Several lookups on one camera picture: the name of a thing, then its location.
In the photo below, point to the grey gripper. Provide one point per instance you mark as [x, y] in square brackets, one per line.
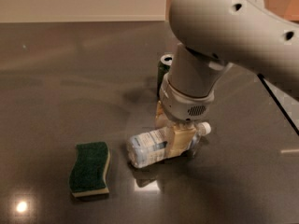
[183, 104]

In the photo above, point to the blue plastic water bottle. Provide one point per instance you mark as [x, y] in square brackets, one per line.
[147, 148]

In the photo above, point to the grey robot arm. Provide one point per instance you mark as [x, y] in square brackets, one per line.
[213, 36]

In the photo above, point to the green yellow sponge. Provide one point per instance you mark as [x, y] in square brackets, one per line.
[89, 173]

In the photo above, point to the green soda can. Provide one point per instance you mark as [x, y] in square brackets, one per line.
[163, 67]

